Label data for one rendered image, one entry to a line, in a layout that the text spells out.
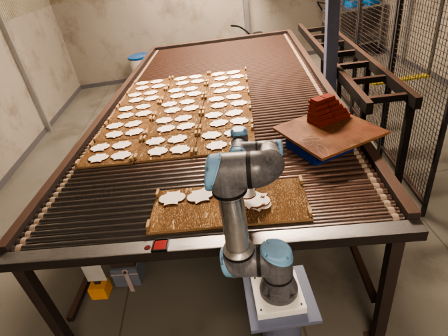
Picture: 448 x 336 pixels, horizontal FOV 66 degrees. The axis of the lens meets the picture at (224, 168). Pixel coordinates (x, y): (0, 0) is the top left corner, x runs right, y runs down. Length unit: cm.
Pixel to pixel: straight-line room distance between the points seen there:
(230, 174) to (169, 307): 176
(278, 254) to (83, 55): 673
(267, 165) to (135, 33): 642
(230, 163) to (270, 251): 42
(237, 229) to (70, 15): 666
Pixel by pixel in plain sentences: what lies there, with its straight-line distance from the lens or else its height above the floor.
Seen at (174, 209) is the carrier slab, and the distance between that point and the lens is 186.
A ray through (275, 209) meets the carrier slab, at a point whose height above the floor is 94.
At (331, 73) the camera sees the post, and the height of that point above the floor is 100.
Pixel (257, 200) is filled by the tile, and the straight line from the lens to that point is 174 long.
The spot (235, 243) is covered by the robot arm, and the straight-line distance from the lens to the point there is 121.
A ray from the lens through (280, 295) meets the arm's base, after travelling 139.
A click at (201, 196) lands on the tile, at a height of 95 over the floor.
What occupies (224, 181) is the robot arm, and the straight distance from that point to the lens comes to 101.
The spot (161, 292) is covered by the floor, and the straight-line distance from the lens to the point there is 273.
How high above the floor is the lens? 207
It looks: 32 degrees down
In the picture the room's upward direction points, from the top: 9 degrees counter-clockwise
